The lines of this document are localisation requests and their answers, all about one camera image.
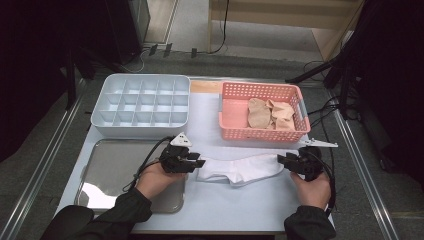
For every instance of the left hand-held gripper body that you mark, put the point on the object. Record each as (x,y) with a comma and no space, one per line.
(175,160)

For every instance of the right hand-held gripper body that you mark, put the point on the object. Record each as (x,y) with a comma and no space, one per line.
(310,163)

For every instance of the beige sock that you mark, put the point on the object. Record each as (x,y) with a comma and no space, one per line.
(283,115)
(259,115)

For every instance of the white compartment storage box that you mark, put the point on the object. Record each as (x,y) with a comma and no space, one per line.
(140,131)

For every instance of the pink plastic basket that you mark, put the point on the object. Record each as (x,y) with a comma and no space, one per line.
(233,113)

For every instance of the translucent grey box lid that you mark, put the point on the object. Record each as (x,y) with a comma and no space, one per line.
(113,166)

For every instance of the person's left hand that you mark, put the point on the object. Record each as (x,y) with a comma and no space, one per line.
(155,181)

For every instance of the person's right hand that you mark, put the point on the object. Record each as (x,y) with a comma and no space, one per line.
(313,195)

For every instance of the dark curtain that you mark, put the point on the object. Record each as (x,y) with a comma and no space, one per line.
(26,66)
(400,100)

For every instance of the dark cabinet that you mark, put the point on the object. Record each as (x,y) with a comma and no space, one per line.
(133,20)

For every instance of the light wooden furniture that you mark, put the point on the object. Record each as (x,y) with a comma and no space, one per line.
(266,13)

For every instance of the black floor bracket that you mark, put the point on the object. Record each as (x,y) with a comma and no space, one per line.
(167,50)
(152,50)
(194,52)

